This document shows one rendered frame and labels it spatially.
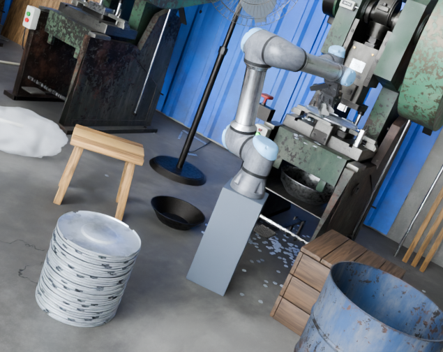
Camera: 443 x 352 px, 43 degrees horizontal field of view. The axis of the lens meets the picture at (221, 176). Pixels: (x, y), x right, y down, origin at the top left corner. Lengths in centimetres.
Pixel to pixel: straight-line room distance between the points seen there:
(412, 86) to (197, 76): 248
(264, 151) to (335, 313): 76
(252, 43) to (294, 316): 112
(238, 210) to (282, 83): 219
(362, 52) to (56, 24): 197
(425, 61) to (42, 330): 182
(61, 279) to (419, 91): 167
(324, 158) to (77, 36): 178
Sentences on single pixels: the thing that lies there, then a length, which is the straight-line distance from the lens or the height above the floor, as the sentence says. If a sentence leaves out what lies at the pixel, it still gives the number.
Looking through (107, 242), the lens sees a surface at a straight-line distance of 192.
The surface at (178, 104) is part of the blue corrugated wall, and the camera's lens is 483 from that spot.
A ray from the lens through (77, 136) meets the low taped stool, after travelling 265.
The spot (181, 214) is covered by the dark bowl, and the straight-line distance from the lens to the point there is 303.
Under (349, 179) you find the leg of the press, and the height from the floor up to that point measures 58.
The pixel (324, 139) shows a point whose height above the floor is 68.
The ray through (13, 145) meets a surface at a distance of 306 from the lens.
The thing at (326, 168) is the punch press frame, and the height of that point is 56.
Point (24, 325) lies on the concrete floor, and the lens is 195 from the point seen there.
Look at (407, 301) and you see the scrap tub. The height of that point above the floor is 42.
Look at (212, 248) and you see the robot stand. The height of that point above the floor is 18.
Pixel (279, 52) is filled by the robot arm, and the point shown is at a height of 103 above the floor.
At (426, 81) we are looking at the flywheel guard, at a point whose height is 113.
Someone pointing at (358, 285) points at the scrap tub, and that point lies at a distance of 212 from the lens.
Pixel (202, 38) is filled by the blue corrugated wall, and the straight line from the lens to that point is 474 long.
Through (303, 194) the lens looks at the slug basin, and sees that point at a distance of 298.
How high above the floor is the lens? 118
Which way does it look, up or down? 17 degrees down
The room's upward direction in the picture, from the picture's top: 22 degrees clockwise
